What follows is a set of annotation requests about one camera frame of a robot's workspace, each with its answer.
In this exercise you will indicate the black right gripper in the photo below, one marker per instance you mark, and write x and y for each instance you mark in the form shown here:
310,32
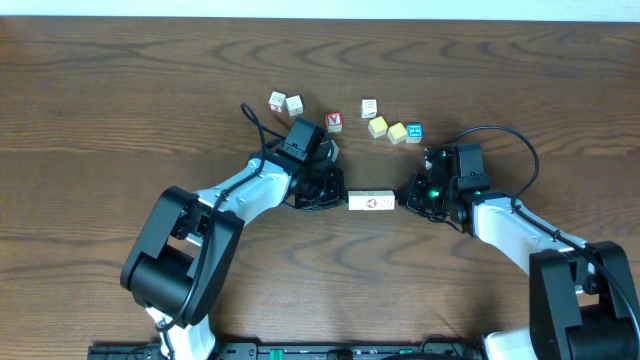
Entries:
413,199

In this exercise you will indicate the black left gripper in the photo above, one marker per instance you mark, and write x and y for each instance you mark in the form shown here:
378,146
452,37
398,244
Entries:
340,200

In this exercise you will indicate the white block table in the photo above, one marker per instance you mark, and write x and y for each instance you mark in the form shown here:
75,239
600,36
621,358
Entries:
356,200

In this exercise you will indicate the white block violin picture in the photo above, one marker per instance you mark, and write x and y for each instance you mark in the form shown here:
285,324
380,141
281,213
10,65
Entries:
371,199

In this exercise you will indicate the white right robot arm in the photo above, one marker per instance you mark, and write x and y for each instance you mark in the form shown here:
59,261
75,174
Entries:
582,298

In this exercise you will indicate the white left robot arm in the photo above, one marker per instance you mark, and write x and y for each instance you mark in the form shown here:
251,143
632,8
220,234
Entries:
181,258

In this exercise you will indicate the red letter V block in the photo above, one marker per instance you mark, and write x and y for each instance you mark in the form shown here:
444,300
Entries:
334,122

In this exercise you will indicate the blue block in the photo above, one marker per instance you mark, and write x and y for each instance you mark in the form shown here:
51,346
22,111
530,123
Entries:
414,133

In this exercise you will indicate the yellow block right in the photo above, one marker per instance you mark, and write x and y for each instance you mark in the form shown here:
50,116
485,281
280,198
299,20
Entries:
397,133

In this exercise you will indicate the yellow block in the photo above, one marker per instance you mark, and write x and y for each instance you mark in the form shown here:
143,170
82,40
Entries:
397,133
377,127

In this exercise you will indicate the white block beside red three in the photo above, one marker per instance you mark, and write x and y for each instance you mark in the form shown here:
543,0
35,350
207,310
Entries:
294,105

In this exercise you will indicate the yellow block left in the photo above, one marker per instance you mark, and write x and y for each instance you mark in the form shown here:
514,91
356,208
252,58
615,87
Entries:
377,127

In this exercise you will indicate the white block red number three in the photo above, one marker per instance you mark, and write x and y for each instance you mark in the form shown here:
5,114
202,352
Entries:
277,102

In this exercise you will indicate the white block letter B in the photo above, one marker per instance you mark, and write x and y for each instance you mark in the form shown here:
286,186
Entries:
369,108

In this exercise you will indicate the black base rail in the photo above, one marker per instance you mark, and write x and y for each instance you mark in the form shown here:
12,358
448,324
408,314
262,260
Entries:
238,351

